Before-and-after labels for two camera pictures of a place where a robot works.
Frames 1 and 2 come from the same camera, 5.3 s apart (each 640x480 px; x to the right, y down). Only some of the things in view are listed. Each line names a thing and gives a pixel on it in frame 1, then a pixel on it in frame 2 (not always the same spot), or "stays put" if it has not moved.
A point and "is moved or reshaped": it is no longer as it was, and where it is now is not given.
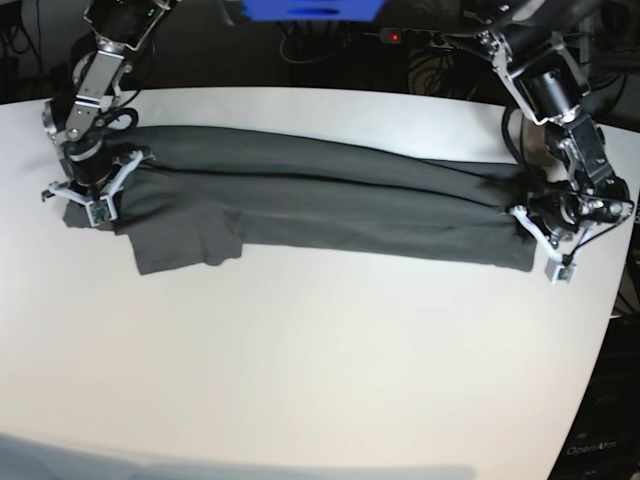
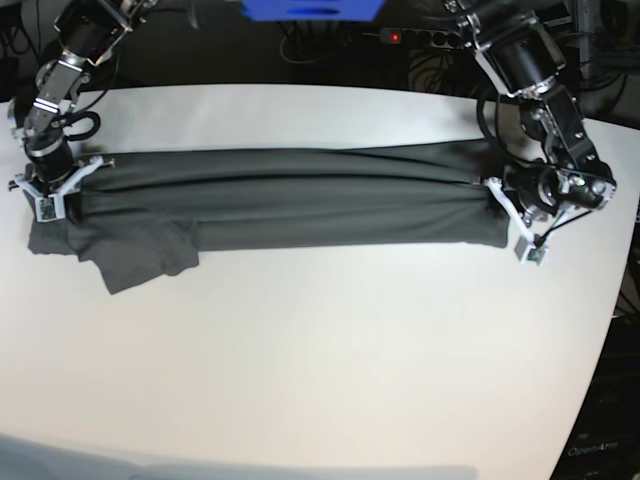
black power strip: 414,37 stays put
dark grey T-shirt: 199,198 is moved or reshaped
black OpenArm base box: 604,442 stays put
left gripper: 96,170 → 52,171
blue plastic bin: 312,10 stays put
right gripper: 559,212 → 545,192
